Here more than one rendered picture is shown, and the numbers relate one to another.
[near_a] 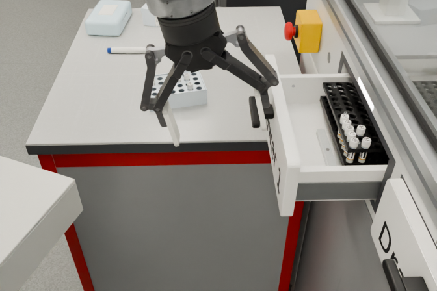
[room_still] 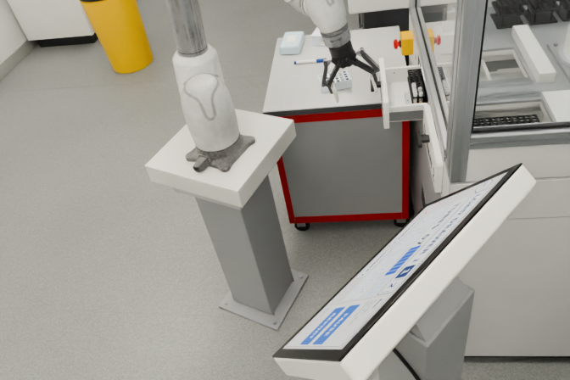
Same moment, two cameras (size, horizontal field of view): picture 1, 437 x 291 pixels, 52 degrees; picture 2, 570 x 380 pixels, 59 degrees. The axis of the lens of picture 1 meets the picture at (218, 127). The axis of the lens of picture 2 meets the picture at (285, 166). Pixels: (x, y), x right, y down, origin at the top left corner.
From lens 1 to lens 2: 1.08 m
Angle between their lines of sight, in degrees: 11
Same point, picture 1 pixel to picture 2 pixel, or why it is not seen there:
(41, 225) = (282, 136)
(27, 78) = not seen: hidden behind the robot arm
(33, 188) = (276, 124)
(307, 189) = (394, 115)
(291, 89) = (393, 75)
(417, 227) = (429, 119)
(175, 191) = (337, 136)
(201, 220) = (352, 153)
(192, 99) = (343, 85)
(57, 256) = not seen: hidden behind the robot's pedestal
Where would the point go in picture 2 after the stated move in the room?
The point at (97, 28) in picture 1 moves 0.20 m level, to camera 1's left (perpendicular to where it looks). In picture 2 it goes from (287, 50) to (244, 53)
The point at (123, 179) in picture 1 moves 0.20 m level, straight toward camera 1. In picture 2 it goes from (310, 130) to (321, 160)
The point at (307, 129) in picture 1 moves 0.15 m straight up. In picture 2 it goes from (400, 93) to (400, 56)
